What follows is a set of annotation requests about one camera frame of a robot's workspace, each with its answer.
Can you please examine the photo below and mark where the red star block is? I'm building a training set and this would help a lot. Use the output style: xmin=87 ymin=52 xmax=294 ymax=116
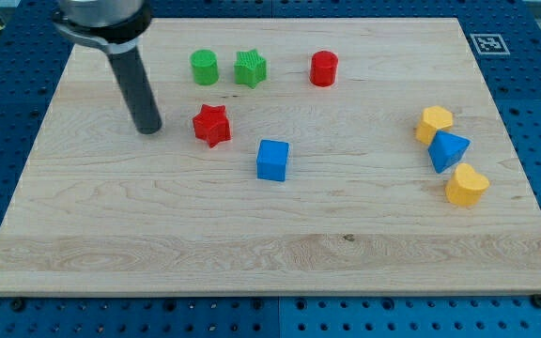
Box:
xmin=192 ymin=104 xmax=231 ymax=147

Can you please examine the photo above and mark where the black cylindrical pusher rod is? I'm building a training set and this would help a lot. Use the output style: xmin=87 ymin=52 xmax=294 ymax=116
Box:
xmin=108 ymin=47 xmax=162 ymax=134

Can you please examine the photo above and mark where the blue cube block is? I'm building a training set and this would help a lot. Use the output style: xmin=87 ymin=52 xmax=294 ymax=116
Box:
xmin=256 ymin=139 xmax=289 ymax=181

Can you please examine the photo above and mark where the green star block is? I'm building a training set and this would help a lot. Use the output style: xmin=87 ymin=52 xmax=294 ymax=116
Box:
xmin=234 ymin=49 xmax=267 ymax=88

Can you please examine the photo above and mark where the light wooden board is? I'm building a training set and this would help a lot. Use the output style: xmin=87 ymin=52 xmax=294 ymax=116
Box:
xmin=0 ymin=18 xmax=541 ymax=298

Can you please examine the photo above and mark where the red cylinder block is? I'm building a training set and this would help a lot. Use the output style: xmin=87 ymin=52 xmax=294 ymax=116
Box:
xmin=309 ymin=51 xmax=339 ymax=87

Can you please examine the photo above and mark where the green cylinder block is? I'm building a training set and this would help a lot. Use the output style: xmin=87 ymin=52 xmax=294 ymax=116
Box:
xmin=190 ymin=49 xmax=219 ymax=85

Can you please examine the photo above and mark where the yellow pentagon block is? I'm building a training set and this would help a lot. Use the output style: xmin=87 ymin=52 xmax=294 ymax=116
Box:
xmin=415 ymin=106 xmax=454 ymax=146

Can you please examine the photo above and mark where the blue triangular prism block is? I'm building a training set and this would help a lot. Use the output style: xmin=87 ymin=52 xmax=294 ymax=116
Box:
xmin=427 ymin=131 xmax=471 ymax=173

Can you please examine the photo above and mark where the yellow heart block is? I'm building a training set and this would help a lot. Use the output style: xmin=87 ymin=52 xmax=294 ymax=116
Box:
xmin=445 ymin=163 xmax=490 ymax=207

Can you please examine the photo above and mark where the white fiducial marker tag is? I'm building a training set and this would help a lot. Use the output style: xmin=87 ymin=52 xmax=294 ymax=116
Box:
xmin=470 ymin=33 xmax=510 ymax=55

